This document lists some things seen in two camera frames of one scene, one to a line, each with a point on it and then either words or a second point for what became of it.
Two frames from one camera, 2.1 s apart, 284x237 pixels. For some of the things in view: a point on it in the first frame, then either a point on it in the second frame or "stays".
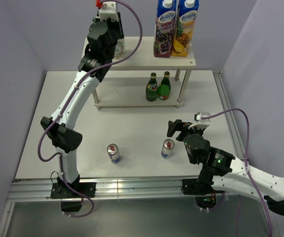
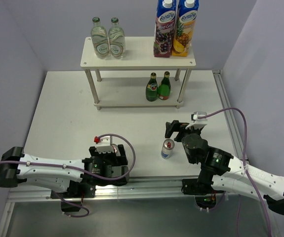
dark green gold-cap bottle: x=164 y=87 stays
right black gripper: x=178 y=125 stays
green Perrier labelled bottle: x=151 y=89 stays
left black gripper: x=109 y=21 to x=117 y=161
